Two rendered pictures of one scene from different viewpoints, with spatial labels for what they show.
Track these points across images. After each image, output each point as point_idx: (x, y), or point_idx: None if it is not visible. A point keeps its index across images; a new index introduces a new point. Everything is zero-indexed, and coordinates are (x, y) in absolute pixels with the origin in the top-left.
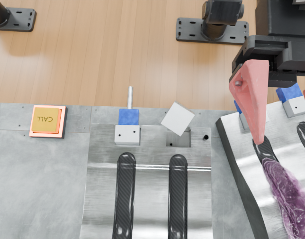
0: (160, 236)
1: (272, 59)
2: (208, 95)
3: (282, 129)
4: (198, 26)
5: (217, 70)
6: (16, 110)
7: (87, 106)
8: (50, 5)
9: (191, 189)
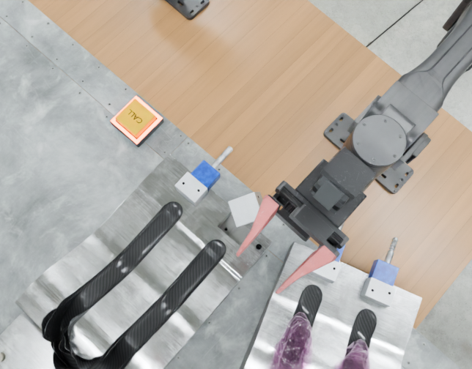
0: (148, 298)
1: None
2: None
3: (344, 301)
4: None
5: None
6: (118, 88)
7: (182, 134)
8: (228, 6)
9: (208, 281)
